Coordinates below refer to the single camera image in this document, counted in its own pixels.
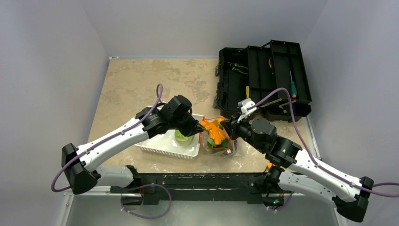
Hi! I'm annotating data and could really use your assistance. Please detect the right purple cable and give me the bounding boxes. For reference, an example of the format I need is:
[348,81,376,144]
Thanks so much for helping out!
[247,87,399,198]

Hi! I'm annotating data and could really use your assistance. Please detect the black base frame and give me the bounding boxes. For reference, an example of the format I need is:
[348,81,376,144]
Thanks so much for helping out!
[110,170,290,207]

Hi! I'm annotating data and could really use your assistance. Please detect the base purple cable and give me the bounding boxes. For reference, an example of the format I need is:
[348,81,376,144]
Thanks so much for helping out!
[120,181,174,219]

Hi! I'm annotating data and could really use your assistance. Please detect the white radish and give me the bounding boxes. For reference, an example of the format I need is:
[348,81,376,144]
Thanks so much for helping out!
[205,139,233,155]

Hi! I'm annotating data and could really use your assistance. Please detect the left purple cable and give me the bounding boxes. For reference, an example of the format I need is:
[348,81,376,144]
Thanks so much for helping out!
[51,83,164,193]

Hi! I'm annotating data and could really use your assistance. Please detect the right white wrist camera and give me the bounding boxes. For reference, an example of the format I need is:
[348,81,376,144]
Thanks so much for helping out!
[237,98,257,122]

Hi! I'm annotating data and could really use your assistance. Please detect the black pliers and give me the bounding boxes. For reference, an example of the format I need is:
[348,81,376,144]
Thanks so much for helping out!
[228,63,249,74]

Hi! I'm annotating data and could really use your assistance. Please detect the yellow handled screwdriver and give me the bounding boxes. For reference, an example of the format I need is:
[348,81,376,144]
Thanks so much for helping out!
[246,86,250,98]

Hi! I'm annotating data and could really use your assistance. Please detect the green handled screwdriver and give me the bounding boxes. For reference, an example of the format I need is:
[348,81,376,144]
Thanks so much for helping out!
[290,72,297,98]

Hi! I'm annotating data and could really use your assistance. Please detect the clear zip top bag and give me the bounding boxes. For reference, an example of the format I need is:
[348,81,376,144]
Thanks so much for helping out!
[199,116,236,156]

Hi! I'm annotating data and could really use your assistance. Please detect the green cabbage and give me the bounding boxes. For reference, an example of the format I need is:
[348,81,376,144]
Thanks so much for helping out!
[174,130,194,146]

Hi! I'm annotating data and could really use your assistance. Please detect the white plastic basket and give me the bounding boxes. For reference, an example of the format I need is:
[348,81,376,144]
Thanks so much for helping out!
[135,130,200,159]

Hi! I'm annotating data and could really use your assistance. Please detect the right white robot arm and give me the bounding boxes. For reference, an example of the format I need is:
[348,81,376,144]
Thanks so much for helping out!
[221,116,374,223]

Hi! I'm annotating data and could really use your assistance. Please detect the black open toolbox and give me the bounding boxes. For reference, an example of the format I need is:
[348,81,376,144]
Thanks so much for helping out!
[213,40,312,122]

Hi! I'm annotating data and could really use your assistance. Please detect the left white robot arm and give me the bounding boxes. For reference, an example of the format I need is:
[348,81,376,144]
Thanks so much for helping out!
[57,95,205,194]

